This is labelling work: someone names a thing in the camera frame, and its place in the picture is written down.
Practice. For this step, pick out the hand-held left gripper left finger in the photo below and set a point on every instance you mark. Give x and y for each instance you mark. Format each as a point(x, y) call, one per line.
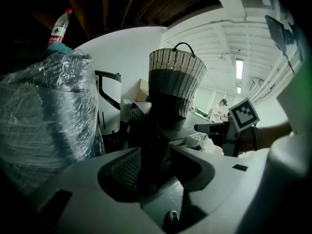
point(85, 199)

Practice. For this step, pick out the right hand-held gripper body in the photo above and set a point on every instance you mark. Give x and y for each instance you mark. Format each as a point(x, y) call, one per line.
point(243, 114)

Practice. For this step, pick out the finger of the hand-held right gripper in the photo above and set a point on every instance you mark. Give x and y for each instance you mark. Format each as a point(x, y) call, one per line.
point(218, 139)
point(207, 128)

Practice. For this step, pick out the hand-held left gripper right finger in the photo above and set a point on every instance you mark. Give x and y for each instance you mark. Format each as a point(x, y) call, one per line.
point(219, 179)

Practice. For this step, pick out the person's right forearm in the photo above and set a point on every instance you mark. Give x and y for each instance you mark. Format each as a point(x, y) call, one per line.
point(268, 136)

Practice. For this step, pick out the small ceiling light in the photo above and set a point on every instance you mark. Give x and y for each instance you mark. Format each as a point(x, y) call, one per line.
point(239, 90)

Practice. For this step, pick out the long ceiling light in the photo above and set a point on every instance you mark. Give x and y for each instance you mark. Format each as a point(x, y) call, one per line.
point(239, 69)

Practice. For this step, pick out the woven two-tone laundry basket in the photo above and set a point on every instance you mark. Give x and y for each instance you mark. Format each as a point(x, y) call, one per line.
point(176, 82)

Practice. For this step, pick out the person's left shoe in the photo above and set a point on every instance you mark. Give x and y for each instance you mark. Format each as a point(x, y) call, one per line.
point(172, 219)

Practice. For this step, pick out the large brown cardboard box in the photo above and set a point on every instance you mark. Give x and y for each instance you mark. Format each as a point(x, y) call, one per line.
point(143, 90)

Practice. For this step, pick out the person's green shirt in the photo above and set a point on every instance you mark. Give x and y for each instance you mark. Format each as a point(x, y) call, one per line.
point(306, 69)

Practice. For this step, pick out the small white container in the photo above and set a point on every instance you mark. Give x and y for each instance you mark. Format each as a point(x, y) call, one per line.
point(126, 110)

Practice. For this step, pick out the plastic-wrapped appliance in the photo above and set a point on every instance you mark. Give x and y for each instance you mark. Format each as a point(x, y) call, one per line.
point(44, 111)

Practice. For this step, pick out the blue cloth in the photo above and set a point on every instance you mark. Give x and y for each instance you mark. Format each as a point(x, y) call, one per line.
point(59, 49)

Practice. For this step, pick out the clear water bottle red label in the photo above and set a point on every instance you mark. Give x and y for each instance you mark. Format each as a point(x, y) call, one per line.
point(59, 28)

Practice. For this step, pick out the black device on mount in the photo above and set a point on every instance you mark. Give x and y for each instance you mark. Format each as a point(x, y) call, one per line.
point(278, 33)

